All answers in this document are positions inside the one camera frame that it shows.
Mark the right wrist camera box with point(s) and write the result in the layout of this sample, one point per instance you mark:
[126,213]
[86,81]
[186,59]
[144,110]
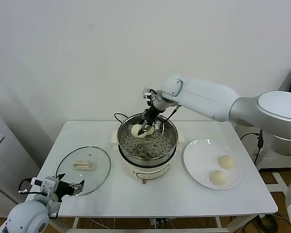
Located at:
[149,94]

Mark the white power strip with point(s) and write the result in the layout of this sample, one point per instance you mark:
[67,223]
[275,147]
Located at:
[158,222]

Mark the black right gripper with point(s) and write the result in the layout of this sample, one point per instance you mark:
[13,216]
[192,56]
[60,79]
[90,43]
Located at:
[150,115]

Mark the round glass pot lid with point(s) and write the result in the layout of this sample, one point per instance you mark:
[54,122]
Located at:
[83,166]

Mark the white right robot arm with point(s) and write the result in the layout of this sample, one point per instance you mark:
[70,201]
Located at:
[208,97]

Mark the white side desk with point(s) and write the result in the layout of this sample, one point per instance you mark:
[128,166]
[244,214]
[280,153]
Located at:
[269,157]

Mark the perforated steel steamer basket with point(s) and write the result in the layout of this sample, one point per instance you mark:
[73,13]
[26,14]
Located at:
[148,148]

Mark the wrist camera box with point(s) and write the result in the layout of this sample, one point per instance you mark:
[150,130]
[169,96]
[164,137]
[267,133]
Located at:
[149,94]
[47,185]

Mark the white metal cabinet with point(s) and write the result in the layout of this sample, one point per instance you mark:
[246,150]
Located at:
[7,165]

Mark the white steamed baozi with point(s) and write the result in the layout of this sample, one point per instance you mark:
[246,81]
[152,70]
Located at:
[218,178]
[150,131]
[136,131]
[226,162]

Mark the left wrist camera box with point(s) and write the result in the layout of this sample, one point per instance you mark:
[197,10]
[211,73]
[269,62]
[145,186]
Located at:
[47,185]

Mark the white metal table frame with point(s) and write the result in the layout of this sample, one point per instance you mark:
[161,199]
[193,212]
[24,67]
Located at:
[75,223]

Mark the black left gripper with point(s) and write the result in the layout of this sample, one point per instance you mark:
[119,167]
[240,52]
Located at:
[64,188]

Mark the round white plate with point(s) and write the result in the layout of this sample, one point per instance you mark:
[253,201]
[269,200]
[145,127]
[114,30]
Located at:
[203,160]

